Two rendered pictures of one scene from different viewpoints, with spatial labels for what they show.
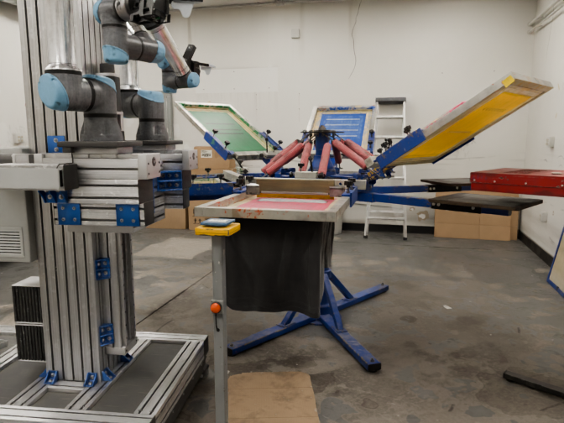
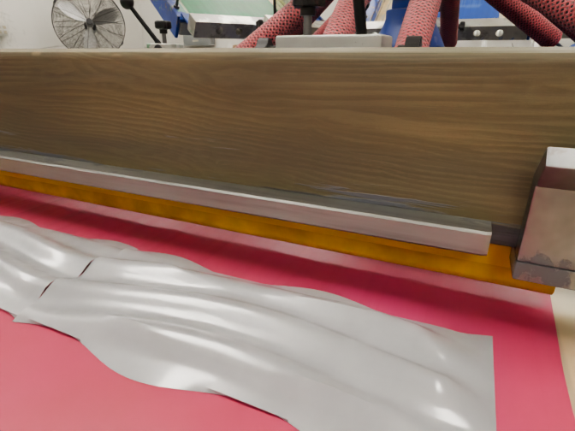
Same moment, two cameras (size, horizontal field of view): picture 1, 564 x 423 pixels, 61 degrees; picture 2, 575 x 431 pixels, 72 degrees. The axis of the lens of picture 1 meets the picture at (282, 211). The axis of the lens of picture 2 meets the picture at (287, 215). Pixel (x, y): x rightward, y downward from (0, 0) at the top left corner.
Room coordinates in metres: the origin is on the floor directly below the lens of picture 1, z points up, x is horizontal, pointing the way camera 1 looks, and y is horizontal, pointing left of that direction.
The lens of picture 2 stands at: (2.25, -0.18, 1.06)
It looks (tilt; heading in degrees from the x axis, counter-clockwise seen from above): 22 degrees down; 10
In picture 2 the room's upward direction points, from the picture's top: straight up
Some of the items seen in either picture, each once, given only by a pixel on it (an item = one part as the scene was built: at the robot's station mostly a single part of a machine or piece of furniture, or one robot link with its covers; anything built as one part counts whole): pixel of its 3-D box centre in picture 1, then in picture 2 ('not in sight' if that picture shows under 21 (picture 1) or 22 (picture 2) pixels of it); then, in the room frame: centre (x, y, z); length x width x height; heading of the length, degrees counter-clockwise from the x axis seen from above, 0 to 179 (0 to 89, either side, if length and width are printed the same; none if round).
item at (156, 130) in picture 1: (152, 129); not in sight; (2.30, 0.61, 1.31); 0.15 x 0.15 x 0.10
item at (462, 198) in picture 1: (409, 199); not in sight; (2.83, -0.75, 0.91); 1.34 x 0.40 x 0.08; 46
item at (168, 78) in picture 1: (171, 81); not in sight; (2.59, 0.57, 1.56); 0.11 x 0.08 x 0.11; 59
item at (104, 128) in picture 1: (101, 127); not in sight; (1.81, 0.67, 1.31); 0.15 x 0.15 x 0.10
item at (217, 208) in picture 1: (285, 201); not in sight; (2.27, -0.02, 0.97); 0.79 x 0.58 x 0.04; 166
